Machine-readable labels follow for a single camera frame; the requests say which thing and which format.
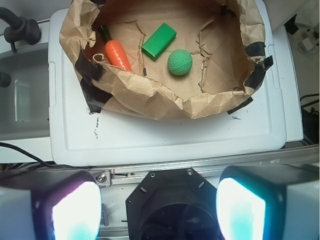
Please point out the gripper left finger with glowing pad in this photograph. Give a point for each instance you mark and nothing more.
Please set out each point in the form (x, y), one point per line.
(49, 205)

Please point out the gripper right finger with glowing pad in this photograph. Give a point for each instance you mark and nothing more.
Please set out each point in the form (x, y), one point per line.
(269, 202)

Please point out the green dimpled ball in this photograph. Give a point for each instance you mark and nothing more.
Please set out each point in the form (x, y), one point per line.
(179, 62)

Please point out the white plastic bin lid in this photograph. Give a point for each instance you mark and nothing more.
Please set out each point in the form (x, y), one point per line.
(81, 138)

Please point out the clear plastic container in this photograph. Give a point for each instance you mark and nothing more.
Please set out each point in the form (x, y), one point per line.
(24, 104)

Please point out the orange toy carrot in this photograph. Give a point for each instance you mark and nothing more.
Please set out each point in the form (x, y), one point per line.
(114, 50)

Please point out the crumpled brown paper bag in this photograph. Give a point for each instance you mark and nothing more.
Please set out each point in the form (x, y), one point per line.
(226, 39)

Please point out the green rectangular block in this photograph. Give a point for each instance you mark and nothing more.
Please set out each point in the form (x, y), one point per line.
(159, 41)

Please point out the aluminium extrusion rail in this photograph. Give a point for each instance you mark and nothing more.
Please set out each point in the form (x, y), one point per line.
(208, 167)

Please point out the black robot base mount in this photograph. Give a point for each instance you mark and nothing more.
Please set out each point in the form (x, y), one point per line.
(177, 204)

